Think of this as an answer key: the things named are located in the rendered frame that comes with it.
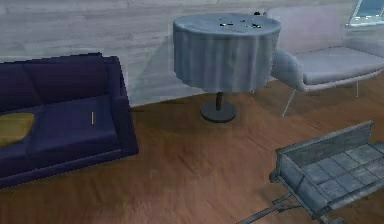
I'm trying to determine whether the olive yellow cushion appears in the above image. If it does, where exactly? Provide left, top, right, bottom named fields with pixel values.
left=0, top=112, right=36, bottom=148

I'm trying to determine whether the round table with grey cloth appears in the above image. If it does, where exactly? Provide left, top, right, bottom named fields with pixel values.
left=172, top=12, right=282, bottom=124

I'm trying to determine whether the dark blue sofa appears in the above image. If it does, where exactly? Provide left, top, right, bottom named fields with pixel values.
left=0, top=52, right=140, bottom=190

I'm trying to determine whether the pale grey armchair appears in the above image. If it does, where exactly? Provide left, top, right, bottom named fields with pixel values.
left=265, top=4, right=384, bottom=118

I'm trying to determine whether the window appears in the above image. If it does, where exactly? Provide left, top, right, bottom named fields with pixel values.
left=346, top=0, right=384, bottom=28

